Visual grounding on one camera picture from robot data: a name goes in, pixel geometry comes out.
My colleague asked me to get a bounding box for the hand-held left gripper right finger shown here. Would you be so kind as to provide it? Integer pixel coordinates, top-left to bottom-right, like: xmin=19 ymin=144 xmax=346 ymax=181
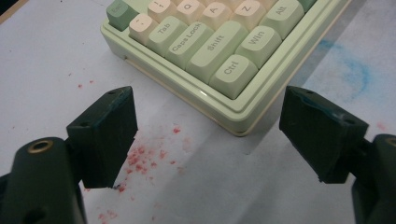
xmin=278 ymin=85 xmax=370 ymax=185

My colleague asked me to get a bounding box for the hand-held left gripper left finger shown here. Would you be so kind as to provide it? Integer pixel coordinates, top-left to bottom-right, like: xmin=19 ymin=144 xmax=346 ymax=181
xmin=65 ymin=86 xmax=139 ymax=189

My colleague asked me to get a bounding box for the green and cream keyboard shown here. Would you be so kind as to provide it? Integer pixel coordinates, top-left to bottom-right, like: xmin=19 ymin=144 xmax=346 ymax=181
xmin=100 ymin=0 xmax=353 ymax=137

